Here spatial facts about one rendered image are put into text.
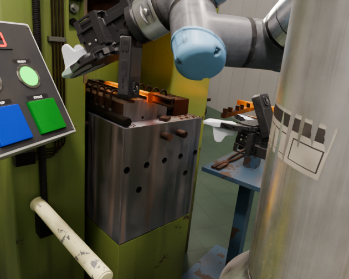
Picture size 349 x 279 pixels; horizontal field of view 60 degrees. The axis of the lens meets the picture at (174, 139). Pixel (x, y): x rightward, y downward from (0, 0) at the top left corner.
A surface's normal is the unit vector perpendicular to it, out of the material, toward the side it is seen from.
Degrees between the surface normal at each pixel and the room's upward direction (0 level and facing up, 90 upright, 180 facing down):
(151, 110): 90
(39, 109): 60
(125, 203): 90
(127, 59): 87
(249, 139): 90
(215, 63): 133
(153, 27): 125
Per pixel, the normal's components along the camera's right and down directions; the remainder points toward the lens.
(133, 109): 0.69, 0.29
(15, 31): 0.85, -0.30
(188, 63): 0.08, 0.88
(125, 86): -0.37, 0.21
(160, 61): -0.72, 0.15
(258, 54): 0.13, 0.67
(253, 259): -1.00, -0.07
